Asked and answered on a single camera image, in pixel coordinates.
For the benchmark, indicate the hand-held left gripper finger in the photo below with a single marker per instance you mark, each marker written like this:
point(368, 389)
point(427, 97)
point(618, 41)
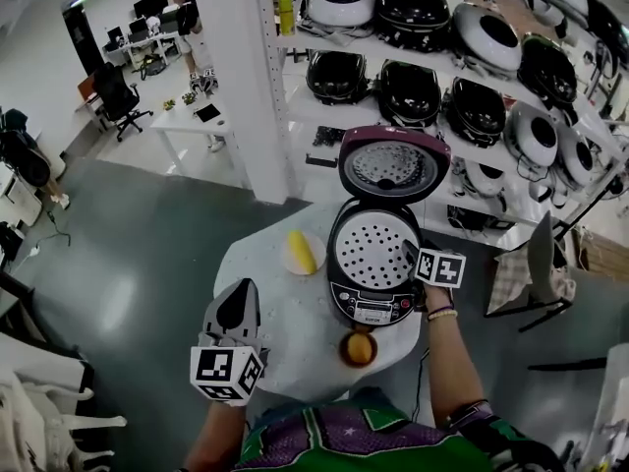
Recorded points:
point(213, 312)
point(255, 312)

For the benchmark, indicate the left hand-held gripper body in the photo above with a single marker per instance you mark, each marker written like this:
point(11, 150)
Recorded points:
point(221, 369)

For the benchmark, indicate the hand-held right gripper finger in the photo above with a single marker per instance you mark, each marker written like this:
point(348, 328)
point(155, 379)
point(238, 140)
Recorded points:
point(410, 254)

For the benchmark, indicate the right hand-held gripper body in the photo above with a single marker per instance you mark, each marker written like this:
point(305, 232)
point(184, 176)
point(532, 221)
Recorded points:
point(440, 269)

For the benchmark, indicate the white perforated steamer tray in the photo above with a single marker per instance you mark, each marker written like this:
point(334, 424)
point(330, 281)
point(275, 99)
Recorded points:
point(368, 249)

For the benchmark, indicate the dark red rice cooker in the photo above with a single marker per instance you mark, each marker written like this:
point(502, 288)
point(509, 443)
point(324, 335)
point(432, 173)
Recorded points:
point(393, 140)

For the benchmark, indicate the person's left forearm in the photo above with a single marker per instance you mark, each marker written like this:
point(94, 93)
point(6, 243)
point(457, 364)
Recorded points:
point(216, 440)

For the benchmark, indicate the person's right forearm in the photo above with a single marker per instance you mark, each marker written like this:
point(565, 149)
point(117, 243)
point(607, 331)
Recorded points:
point(454, 362)

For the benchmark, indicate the white wrist wrap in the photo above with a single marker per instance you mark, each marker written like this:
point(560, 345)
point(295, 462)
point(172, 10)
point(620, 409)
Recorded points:
point(231, 402)

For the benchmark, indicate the purple wrist band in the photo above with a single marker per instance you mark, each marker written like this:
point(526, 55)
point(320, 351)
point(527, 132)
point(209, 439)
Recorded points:
point(440, 308)

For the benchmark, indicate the round white table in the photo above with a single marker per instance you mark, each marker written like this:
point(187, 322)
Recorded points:
point(295, 322)

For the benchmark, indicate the black box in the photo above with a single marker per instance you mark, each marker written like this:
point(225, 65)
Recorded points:
point(476, 218)

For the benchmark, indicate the beige checked cloth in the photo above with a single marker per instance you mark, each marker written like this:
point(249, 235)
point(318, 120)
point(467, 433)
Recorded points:
point(511, 278)

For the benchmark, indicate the yellow corn cob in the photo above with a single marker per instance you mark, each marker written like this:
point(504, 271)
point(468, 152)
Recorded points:
point(302, 251)

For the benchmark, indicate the corn cob on plate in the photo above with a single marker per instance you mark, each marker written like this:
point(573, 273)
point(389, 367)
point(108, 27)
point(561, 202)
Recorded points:
point(319, 253)

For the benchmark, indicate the orange in small bowl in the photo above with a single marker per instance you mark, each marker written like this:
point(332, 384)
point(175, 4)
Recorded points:
point(342, 352)

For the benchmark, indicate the grey chair with black legs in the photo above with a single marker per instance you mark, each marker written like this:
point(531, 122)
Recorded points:
point(545, 258)

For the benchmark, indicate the orange fruit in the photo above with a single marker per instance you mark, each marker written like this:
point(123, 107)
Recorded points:
point(359, 348)

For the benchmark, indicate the pile of small black parts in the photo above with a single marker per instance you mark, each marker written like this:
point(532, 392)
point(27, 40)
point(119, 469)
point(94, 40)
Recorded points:
point(328, 136)

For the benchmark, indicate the person's purple green jersey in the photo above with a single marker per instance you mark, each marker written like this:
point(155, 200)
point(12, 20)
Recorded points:
point(354, 440)

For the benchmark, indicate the wooden pallet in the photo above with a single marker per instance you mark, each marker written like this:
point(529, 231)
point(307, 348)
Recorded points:
point(604, 258)

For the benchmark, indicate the small white table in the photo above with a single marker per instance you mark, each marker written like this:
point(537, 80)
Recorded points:
point(196, 126)

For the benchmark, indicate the white power strip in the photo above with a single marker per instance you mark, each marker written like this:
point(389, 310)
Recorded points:
point(33, 252)

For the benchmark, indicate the white metal shelf rack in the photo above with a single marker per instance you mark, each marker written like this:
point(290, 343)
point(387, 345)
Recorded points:
point(442, 67)

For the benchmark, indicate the black tripod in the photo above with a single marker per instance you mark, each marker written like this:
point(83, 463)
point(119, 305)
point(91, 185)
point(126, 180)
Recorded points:
point(616, 185)

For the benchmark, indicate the black tablet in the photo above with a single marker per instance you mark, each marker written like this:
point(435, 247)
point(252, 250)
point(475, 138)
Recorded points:
point(207, 113)

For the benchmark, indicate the small potted plant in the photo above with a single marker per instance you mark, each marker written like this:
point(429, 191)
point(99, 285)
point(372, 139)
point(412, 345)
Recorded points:
point(189, 98)
point(169, 104)

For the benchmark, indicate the marble table with black legs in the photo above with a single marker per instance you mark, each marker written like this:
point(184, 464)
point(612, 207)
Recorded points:
point(616, 401)

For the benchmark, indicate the white low cabinet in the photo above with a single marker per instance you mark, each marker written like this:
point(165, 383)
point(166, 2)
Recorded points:
point(19, 199)

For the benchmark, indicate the rows of domed appliances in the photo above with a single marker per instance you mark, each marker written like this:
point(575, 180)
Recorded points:
point(413, 17)

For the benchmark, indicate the black office chair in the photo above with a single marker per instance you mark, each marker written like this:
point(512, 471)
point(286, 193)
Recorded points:
point(115, 96)

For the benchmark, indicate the white square pillar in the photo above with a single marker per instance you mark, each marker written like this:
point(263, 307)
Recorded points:
point(231, 67)

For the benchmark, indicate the orange desk panel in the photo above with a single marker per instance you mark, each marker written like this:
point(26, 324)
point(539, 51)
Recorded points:
point(88, 89)

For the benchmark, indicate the yellow-green bottle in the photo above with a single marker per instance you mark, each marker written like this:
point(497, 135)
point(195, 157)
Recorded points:
point(286, 10)

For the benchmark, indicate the row of white office desks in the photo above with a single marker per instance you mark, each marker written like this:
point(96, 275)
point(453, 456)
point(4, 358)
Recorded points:
point(142, 47)

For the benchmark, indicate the row of black monitors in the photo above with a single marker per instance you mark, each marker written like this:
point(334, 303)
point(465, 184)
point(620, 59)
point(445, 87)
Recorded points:
point(147, 5)

